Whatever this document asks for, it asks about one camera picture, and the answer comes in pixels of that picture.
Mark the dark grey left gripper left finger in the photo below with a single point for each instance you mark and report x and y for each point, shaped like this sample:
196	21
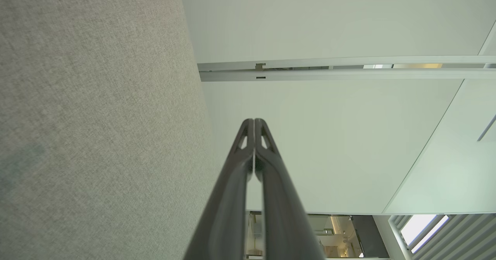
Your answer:
228	198

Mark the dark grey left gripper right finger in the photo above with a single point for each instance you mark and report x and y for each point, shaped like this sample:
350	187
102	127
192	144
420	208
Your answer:
283	213

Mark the grey slatted window blinds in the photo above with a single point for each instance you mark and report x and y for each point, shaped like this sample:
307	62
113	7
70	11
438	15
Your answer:
465	236

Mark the white door frame rail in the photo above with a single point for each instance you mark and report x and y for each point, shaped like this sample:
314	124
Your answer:
348	74

